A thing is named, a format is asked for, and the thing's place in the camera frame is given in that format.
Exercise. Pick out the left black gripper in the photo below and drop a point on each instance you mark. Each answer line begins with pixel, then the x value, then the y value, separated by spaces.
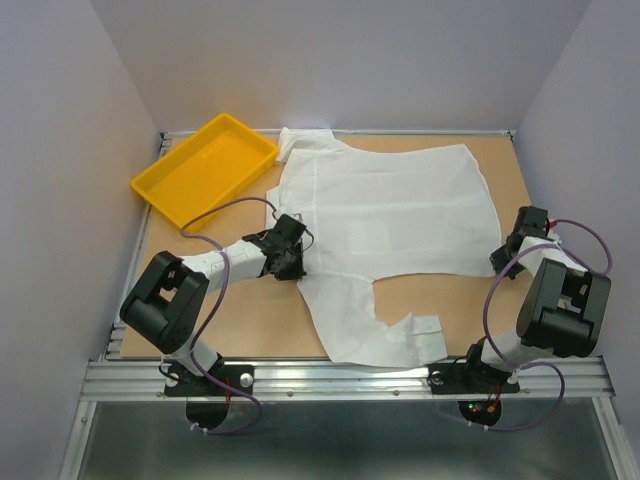
pixel 297 271

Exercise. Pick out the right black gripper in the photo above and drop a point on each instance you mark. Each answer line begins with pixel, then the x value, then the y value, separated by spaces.
pixel 496 260

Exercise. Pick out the white long sleeve shirt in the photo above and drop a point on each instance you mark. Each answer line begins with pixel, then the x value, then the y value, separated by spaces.
pixel 380 215

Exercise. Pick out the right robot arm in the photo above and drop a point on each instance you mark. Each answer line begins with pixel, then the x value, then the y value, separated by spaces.
pixel 562 313

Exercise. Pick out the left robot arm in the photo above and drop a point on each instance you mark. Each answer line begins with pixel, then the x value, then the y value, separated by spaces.
pixel 164 304

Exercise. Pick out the yellow plastic tray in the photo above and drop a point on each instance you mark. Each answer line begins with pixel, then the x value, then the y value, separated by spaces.
pixel 211 167

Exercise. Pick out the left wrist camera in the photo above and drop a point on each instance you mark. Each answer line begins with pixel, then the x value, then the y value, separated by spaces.
pixel 289 228

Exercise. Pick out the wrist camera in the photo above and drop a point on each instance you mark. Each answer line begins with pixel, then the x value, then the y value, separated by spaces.
pixel 532 222
pixel 289 228

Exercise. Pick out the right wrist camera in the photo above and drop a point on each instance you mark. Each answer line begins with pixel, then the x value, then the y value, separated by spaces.
pixel 532 222

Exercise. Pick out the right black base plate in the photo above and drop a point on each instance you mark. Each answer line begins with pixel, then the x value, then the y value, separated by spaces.
pixel 461 379

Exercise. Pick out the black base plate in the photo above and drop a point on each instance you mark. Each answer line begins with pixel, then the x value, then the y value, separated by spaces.
pixel 180 382
pixel 461 379

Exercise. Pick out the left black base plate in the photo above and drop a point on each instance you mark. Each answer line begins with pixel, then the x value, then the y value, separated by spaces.
pixel 180 382

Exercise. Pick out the aluminium back rail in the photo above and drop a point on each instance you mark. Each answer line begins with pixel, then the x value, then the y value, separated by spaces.
pixel 509 133

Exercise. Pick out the aluminium rail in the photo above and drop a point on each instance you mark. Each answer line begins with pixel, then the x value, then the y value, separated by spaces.
pixel 509 133
pixel 321 380
pixel 117 329

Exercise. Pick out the aluminium left side rail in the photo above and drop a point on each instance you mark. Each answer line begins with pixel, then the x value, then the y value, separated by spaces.
pixel 117 329

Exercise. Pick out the aluminium front rail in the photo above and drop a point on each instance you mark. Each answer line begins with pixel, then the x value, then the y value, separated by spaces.
pixel 321 380

